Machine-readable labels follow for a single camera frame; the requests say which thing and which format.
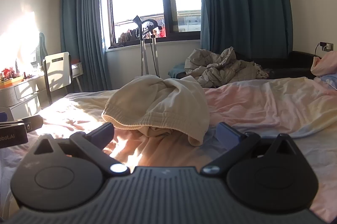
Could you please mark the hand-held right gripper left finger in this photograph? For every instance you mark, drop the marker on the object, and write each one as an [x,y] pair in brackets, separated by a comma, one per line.
[104,132]

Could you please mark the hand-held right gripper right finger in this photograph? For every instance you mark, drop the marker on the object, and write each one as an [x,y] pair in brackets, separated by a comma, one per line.
[224,134]

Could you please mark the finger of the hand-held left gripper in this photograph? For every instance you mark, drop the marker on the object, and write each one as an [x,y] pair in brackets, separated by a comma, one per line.
[35,122]

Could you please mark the cream pants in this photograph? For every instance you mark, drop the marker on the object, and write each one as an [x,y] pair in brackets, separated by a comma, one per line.
[158,100]

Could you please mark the white desk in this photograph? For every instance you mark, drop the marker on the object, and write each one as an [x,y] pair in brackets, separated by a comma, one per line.
[23,92]

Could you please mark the pastel bed duvet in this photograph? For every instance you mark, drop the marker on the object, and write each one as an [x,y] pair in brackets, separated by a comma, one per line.
[263,108]

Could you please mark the red flower tray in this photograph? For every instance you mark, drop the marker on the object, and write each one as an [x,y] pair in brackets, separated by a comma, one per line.
[10,78]

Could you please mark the white chair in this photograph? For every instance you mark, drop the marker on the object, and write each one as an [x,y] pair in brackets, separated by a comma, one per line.
[56,69]

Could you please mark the grey quilted jacket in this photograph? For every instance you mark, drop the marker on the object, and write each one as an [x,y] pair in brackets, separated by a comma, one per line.
[218,69]

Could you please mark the white patterned cloth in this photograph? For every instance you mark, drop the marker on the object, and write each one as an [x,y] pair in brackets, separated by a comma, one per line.
[261,72]

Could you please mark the teal cloth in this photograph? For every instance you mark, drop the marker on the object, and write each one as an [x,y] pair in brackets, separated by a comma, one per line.
[176,69]

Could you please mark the black sofa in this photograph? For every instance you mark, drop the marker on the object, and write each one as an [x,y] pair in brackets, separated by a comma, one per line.
[289,63]

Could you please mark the teal curtain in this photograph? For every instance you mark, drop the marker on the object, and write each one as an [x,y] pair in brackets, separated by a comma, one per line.
[244,3]
[84,29]

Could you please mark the blue floral pillow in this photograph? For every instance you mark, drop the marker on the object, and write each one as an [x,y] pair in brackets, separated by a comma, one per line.
[329,80]

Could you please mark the pink pillow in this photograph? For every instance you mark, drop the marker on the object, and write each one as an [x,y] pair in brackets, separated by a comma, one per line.
[326,63]

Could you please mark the wall socket with charger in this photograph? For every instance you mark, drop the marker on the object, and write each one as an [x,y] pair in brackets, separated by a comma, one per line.
[325,46]

